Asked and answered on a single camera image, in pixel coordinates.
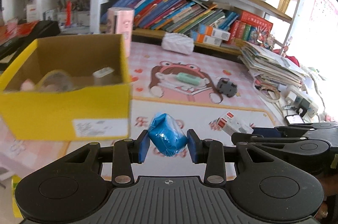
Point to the red paper sheets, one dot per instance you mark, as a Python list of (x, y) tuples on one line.
[(13, 30)]

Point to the white quilted pouch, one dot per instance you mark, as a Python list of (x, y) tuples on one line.
[(177, 42)]

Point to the stack of papers and notebooks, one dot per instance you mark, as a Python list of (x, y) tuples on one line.
[(270, 67)]

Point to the red dictionary box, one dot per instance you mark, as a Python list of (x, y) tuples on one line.
[(256, 21)]

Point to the white red small box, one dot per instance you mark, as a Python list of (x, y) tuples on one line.
[(230, 124)]

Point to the smartphone with lit screen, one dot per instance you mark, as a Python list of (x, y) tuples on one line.
[(294, 119)]

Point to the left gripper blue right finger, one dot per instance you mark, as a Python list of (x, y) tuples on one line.
[(211, 153)]

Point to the row of leaning books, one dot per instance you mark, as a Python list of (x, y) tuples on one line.
[(179, 16)]

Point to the orange white box upper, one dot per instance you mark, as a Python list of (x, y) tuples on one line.
[(214, 32)]

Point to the clear tape roll in box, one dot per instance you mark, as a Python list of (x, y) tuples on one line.
[(55, 81)]

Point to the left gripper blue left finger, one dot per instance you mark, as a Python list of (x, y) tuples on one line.
[(125, 153)]

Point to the white power strip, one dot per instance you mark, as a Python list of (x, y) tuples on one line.
[(301, 102)]

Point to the mint green eraser case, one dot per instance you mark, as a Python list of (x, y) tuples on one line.
[(188, 79)]

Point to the red white stick bottle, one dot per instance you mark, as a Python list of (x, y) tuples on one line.
[(68, 20)]

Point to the pink cartoon tablecloth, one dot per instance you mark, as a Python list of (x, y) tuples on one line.
[(154, 87)]

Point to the orange white box lower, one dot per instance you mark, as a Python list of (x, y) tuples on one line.
[(205, 39)]

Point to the grey toy truck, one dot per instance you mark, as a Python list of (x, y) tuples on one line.
[(226, 87)]

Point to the yellow cardboard box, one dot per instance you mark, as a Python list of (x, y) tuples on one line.
[(97, 108)]

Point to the pink cylindrical container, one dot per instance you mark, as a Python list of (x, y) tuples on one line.
[(120, 21)]

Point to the orange white box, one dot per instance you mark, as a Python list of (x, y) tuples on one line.
[(205, 39), (214, 32)]

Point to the blue packet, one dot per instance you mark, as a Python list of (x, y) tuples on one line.
[(166, 134)]

